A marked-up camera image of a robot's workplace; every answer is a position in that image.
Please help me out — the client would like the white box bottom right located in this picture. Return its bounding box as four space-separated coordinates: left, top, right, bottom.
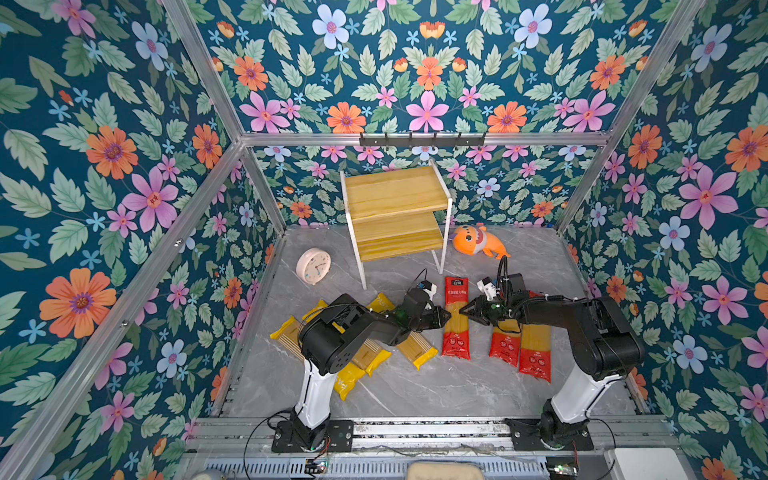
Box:
606 448 689 480

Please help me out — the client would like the beige padded object bottom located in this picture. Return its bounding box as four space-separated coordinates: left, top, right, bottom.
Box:
405 461 485 480

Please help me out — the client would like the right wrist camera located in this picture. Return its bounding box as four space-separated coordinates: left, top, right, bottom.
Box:
477 277 498 302

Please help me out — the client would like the pink round alarm clock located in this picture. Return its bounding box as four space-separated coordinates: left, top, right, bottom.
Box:
296 247 332 285

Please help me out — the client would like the black wall hook rail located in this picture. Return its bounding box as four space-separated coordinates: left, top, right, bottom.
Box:
358 132 486 149

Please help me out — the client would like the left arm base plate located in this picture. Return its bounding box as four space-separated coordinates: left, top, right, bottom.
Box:
271 419 355 453

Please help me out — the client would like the yellow wooden two-tier shelf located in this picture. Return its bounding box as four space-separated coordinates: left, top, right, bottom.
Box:
340 160 454 288

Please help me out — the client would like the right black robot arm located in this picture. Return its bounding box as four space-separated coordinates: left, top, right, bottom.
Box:
460 274 646 449

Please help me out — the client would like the yellow pasta bag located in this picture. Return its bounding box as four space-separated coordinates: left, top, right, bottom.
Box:
270 316 366 401
298 294 386 376
369 293 438 370

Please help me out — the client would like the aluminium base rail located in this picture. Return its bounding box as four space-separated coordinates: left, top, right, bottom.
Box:
186 415 682 456

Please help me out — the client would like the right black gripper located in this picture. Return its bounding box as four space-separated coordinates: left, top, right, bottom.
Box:
459 295 512 325

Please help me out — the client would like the red spaghetti bag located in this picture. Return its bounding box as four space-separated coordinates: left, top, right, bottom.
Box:
442 276 471 360
519 323 552 382
489 319 522 367

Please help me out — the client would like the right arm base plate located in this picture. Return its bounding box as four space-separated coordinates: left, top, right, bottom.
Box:
503 417 594 451

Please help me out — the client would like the orange fish plush toy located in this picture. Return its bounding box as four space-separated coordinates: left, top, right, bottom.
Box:
452 225 509 260

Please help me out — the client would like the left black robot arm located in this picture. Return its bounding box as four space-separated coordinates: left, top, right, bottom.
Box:
291 281 451 449

